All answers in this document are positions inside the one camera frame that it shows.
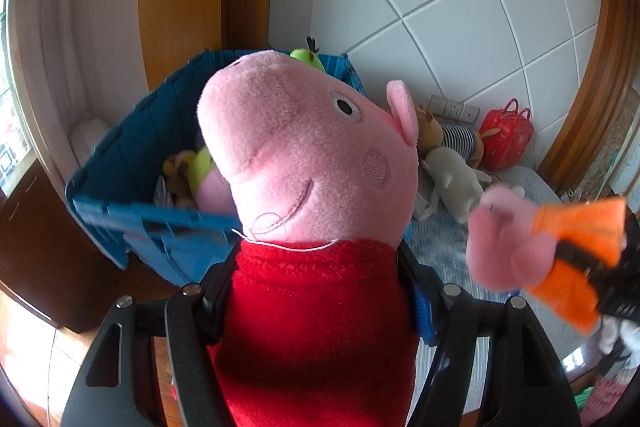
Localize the wooden headboard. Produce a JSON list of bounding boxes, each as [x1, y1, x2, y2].
[[537, 0, 640, 194]]

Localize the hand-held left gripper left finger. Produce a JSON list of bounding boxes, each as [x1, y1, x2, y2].
[[60, 251, 242, 427]]

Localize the white wall socket panel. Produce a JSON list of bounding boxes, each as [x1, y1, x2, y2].
[[427, 94, 481, 124]]

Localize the yellow brown plush toy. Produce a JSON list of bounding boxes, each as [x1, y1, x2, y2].
[[162, 150, 200, 208]]

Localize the blue plastic crate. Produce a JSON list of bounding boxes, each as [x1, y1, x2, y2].
[[65, 49, 369, 289]]

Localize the window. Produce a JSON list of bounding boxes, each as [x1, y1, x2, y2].
[[0, 0, 37, 198]]

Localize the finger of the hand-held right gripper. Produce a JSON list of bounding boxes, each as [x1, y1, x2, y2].
[[552, 240, 612, 289]]

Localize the small pink pig plush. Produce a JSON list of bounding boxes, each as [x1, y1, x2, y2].
[[465, 186, 629, 336]]

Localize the white plush toy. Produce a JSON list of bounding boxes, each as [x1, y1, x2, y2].
[[420, 146, 493, 225]]

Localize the large pink pig plush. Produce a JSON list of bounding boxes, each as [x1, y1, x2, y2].
[[195, 49, 424, 427]]

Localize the dark wooden cabinet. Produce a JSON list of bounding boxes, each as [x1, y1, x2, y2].
[[0, 157, 177, 334]]

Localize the green round plush toy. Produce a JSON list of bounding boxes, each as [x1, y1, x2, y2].
[[187, 146, 217, 198]]

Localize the green bird plush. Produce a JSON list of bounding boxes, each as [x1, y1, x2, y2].
[[289, 36, 327, 74]]

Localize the red toy suitcase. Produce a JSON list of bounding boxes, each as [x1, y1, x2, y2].
[[477, 98, 535, 172]]

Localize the pink cloth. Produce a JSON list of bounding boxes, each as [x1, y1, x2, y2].
[[580, 374, 633, 427]]

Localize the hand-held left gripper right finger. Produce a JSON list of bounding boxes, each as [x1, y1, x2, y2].
[[395, 247, 584, 427]]

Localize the brown bear plush striped shirt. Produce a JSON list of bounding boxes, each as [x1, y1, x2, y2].
[[414, 103, 486, 170]]

